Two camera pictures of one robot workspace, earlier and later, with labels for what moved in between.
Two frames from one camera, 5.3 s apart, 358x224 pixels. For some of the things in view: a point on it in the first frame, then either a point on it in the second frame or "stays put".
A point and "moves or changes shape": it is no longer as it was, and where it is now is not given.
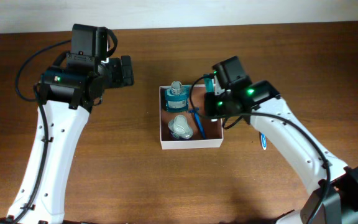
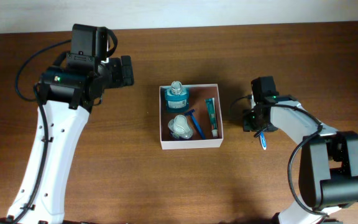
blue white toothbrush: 263,140 stays put
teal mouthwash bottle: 177,98 stays put
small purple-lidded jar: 179,127 stays put
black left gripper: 121,78 stays put
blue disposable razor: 195,110 moves or changes shape
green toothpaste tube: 209,84 to 211,103
